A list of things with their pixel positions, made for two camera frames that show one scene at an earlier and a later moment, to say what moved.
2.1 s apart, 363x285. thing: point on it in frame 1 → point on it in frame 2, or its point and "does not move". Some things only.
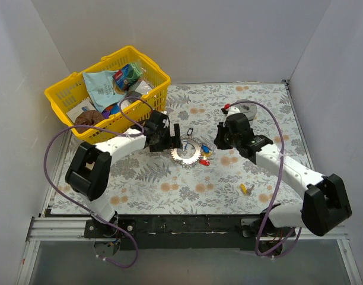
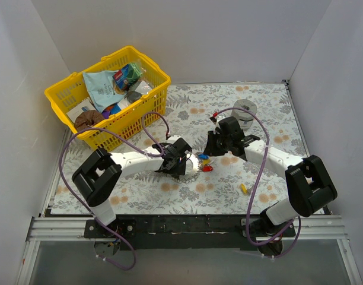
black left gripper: x=175 y=136 → x=172 y=161
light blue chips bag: x=104 y=88 does not move
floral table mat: x=201 y=178 does not move
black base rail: x=182 y=231 does not move
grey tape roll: x=248 y=108 does not move
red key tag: x=204 y=162 → x=207 y=168
